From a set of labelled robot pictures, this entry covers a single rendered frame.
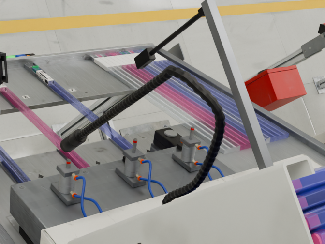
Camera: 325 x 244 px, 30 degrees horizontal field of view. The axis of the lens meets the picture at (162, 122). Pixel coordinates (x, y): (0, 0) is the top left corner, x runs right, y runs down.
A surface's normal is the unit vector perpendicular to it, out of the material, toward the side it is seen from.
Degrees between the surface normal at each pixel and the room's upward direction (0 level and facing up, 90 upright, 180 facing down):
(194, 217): 90
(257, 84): 90
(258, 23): 0
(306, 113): 0
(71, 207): 46
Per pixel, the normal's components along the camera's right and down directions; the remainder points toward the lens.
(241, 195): -0.80, 0.16
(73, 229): 0.14, -0.89
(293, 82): 0.52, -0.31
